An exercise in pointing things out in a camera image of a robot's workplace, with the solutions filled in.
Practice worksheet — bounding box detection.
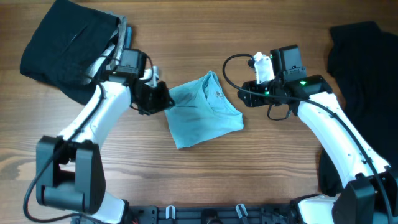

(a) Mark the light blue t-shirt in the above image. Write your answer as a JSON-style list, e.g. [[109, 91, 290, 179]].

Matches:
[[165, 71, 244, 149]]

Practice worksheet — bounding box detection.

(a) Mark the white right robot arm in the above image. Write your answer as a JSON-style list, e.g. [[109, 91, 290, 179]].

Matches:
[[238, 45, 397, 223]]

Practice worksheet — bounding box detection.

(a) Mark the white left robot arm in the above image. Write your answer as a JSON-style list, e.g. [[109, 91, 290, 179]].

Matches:
[[23, 78, 174, 223]]

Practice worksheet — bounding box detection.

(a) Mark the black clothes pile right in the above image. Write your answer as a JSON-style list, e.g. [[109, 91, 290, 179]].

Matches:
[[317, 21, 398, 198]]

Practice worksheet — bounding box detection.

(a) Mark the grey folded garment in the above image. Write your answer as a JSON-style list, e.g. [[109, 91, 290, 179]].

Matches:
[[83, 11, 127, 85]]

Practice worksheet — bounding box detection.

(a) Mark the black folded garment top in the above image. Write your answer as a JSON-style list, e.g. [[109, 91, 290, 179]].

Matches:
[[20, 0, 119, 105]]

